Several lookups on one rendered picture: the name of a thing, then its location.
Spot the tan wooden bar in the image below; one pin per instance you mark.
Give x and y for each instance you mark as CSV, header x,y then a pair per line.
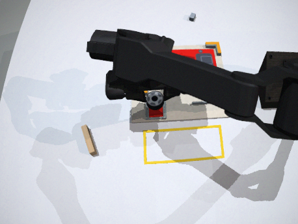
x,y
88,140

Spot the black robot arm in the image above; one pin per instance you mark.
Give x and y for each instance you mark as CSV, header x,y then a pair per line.
x,y
141,57

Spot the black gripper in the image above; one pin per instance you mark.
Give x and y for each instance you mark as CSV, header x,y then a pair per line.
x,y
116,89

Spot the black and grey wheel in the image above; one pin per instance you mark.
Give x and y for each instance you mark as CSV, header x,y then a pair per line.
x,y
154,105

